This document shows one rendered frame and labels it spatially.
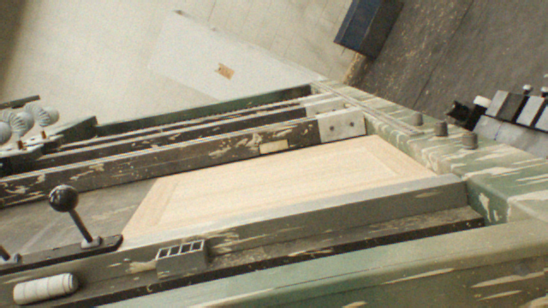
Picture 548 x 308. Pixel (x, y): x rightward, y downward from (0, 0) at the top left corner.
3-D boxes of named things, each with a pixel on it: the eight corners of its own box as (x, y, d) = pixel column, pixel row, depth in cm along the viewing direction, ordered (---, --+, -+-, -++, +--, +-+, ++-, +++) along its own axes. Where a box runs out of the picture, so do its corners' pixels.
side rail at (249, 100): (313, 105, 263) (309, 84, 261) (100, 147, 262) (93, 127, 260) (311, 103, 271) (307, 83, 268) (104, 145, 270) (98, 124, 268)
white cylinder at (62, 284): (16, 309, 75) (74, 296, 75) (10, 290, 74) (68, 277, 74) (25, 299, 78) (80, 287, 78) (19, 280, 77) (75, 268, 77)
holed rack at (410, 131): (424, 133, 107) (424, 131, 107) (409, 137, 107) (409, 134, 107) (316, 81, 268) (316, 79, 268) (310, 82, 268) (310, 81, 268)
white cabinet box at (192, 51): (364, 100, 507) (168, 9, 481) (337, 152, 522) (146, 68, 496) (354, 90, 566) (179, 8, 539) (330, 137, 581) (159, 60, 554)
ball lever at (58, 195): (106, 256, 79) (70, 196, 70) (80, 262, 79) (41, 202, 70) (109, 236, 82) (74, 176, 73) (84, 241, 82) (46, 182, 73)
